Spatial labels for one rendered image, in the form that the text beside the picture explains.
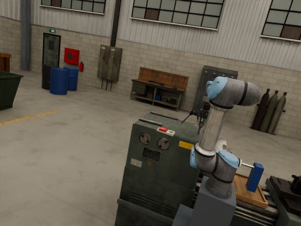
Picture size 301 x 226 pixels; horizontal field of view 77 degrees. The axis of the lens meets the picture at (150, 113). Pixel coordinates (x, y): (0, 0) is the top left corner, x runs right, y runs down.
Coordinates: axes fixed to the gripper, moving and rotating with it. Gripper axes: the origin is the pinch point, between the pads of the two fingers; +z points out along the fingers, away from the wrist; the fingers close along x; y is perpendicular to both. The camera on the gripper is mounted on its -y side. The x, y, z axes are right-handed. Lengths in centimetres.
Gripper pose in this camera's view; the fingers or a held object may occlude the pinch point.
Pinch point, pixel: (200, 126)
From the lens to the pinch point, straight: 153.9
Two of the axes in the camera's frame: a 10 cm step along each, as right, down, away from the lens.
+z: -1.9, 9.5, 2.5
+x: 9.4, 2.5, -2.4
